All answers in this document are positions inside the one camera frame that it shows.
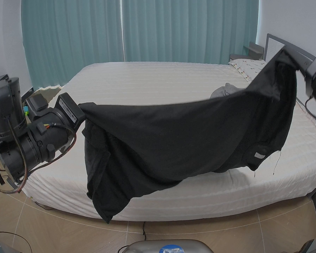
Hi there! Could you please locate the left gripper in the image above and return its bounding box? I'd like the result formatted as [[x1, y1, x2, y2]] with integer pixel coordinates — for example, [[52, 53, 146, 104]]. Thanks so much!
[[28, 92, 85, 166]]

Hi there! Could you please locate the black T-shirt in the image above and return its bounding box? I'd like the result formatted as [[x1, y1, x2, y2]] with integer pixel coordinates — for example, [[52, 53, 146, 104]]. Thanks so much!
[[78, 47, 298, 224]]

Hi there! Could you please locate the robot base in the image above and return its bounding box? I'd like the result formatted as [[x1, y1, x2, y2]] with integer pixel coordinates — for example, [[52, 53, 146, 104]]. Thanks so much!
[[126, 240, 214, 253]]

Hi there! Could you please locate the pile of clothes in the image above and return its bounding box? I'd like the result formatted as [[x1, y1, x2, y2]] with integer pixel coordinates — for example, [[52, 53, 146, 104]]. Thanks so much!
[[210, 83, 249, 100]]

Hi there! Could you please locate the bed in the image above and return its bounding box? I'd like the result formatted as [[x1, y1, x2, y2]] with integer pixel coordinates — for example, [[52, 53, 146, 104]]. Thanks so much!
[[22, 33, 316, 235]]

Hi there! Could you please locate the grey bedside table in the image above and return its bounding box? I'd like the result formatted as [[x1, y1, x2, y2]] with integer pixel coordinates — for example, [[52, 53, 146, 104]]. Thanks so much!
[[230, 42, 264, 60]]

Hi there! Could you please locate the white printed pillow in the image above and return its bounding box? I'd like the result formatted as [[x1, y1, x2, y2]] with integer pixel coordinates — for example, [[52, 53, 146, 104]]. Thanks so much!
[[228, 58, 267, 83]]

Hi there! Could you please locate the blue-green curtain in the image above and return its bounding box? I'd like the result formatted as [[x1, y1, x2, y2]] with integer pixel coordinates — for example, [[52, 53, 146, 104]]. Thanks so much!
[[21, 0, 124, 94], [122, 0, 260, 65]]

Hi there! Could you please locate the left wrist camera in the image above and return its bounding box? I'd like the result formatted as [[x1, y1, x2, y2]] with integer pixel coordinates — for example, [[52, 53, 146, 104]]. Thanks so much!
[[25, 94, 50, 122]]

